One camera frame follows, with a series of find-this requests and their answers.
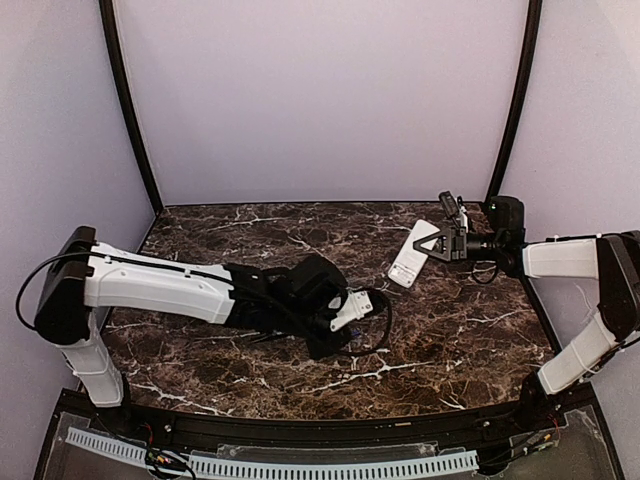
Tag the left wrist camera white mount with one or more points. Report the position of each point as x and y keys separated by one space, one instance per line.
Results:
x=358 y=305

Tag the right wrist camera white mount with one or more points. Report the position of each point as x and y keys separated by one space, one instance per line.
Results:
x=455 y=210

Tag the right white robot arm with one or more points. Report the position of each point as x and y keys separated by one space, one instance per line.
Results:
x=611 y=259

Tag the white slotted cable duct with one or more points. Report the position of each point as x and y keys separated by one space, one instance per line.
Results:
x=235 y=462

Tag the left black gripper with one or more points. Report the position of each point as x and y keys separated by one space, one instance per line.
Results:
x=310 y=338

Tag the black front rail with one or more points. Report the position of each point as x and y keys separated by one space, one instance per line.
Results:
x=485 y=427

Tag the black frame post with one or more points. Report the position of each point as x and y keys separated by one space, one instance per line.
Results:
x=525 y=64
x=125 y=99

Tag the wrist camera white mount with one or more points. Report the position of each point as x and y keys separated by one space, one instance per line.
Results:
x=455 y=210
x=358 y=305

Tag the right black frame post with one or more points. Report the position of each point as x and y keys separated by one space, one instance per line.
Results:
x=525 y=64

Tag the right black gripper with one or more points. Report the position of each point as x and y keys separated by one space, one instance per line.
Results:
x=456 y=244

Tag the white remote control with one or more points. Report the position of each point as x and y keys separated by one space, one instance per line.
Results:
x=409 y=262

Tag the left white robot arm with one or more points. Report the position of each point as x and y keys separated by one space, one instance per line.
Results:
x=310 y=300

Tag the left black frame post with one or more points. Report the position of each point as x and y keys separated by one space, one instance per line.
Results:
x=125 y=99

